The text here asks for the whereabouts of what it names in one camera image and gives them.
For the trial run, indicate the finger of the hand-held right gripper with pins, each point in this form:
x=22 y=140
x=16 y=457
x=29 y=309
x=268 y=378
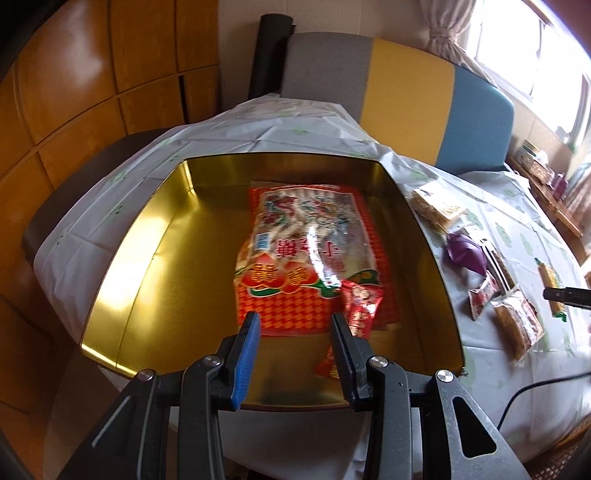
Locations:
x=568 y=295

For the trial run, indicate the window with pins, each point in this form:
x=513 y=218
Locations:
x=526 y=50

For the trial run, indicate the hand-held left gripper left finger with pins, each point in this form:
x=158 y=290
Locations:
x=249 y=355

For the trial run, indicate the shiny red snack packet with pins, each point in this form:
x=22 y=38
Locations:
x=364 y=304

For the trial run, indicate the purple snack packet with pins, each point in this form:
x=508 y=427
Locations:
x=464 y=254

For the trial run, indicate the dark snack bar packet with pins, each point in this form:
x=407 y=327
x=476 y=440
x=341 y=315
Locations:
x=498 y=265

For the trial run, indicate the purple cup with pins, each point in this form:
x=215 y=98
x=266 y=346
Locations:
x=559 y=184

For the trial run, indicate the dark brown seat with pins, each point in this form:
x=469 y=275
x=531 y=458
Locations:
x=78 y=184

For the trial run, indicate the brown cracker packet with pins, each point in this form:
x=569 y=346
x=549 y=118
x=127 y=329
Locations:
x=519 y=323

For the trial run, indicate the wooden side table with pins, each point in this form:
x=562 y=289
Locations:
x=554 y=207

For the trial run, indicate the yellow brittle snack packet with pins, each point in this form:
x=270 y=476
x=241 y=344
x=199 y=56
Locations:
x=436 y=205

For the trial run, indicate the gold tin box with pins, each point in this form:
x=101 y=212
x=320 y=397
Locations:
x=152 y=286

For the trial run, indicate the small red white packet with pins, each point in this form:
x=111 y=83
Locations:
x=482 y=297

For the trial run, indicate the white plastic tablecloth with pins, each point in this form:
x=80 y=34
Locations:
x=286 y=129

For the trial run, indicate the long snack stick packet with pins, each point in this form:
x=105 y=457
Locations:
x=551 y=281

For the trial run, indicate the woven rattan seat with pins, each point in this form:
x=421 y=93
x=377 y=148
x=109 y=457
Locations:
x=563 y=454

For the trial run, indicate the beige curtain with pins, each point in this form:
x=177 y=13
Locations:
x=445 y=23

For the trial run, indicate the woven basket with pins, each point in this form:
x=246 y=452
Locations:
x=535 y=164

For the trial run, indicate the wooden cabinet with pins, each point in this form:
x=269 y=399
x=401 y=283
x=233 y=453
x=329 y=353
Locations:
x=92 y=83

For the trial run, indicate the black rolled mat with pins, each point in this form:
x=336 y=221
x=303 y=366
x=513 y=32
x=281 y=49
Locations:
x=270 y=55

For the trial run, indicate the grey yellow blue sofa backrest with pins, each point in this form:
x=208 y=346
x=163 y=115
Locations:
x=406 y=87

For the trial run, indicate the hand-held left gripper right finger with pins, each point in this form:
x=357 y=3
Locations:
x=340 y=350

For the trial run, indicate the large red snack bag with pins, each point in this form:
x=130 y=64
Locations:
x=295 y=221

